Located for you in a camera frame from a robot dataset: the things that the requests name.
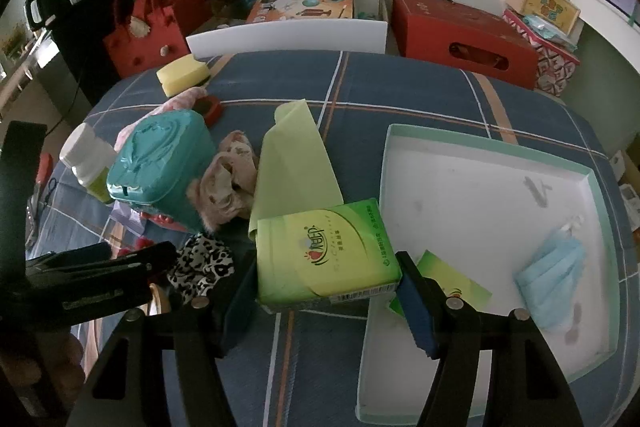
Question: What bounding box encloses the white tray with teal rim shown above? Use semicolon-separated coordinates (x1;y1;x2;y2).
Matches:
380;124;620;426

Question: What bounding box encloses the lime green cloth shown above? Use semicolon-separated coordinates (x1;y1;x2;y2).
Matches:
248;100;344;239

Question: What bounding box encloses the teal wet wipes pack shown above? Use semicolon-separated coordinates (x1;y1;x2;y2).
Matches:
106;109;216;232

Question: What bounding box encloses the red patterned box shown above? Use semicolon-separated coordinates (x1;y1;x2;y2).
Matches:
502;9;580;98

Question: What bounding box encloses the dark red scrunchie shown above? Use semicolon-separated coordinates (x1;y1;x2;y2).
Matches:
192;95;224;128

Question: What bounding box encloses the white foam board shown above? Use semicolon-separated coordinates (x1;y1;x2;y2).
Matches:
186;18;388;58

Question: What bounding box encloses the red stool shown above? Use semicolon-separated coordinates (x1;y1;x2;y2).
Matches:
34;152;54;202

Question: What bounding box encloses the red felt handbag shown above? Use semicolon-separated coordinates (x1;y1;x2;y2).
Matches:
103;0;213;79

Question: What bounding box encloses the leopard print scrunchie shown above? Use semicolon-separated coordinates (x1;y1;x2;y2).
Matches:
167;234;234;305

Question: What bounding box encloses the tan tape roll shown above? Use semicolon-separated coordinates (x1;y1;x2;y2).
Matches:
146;284;170;317

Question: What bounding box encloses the white cap jar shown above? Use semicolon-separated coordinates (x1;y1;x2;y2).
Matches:
58;122;116;205

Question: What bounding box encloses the light blue face mask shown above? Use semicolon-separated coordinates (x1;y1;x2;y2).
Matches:
514;215;587;332

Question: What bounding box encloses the red cardboard box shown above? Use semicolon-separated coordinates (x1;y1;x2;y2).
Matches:
390;0;538;90

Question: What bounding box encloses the white shelf counter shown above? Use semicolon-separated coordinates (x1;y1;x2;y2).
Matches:
570;0;640;72

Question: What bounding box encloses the orange toy box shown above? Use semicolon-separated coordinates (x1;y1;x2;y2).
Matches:
246;0;354;24

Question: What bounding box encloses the yellow sponge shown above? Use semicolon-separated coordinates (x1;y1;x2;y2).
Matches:
156;54;209;98

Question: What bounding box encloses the pink beige plush toy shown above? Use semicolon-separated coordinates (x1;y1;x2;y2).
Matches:
186;130;258;232

